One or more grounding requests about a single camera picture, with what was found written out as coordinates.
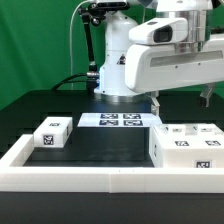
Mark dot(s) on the white U-shaped obstacle frame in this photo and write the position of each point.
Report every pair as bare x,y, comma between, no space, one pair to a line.
16,176

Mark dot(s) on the white base marker plate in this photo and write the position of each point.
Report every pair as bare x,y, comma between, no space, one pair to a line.
119,120

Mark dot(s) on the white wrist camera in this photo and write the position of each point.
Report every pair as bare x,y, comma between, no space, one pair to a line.
159,31

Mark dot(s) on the white cabinet top block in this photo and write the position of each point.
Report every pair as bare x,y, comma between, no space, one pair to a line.
53,132

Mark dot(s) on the white cabinet body box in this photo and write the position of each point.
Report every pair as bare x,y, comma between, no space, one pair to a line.
194,157

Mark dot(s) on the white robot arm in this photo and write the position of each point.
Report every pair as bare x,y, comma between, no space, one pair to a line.
155,45

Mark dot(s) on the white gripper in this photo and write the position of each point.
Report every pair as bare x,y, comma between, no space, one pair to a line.
153,68

